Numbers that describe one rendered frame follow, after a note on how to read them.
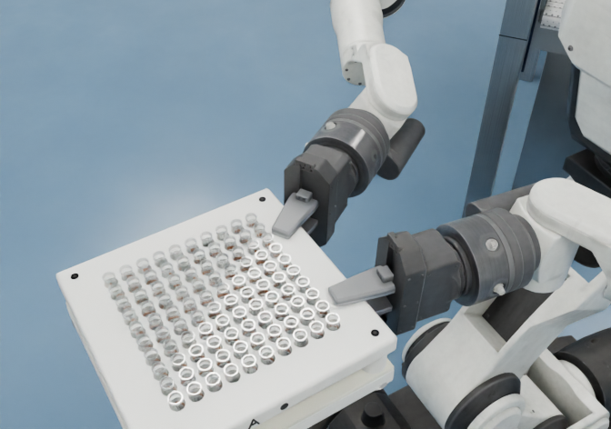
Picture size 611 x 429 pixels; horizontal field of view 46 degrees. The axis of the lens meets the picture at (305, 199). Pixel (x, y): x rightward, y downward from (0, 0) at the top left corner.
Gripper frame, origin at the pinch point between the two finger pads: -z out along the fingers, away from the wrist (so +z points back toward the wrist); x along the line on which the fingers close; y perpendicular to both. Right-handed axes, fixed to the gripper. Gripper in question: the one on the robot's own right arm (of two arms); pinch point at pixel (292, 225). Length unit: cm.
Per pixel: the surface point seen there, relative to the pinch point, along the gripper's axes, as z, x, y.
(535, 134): 116, 60, -13
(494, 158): 96, 56, -7
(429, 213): 118, 101, 11
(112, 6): 182, 102, 186
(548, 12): 104, 20, -10
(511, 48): 95, 26, -5
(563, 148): 117, 63, -21
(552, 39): 106, 27, -12
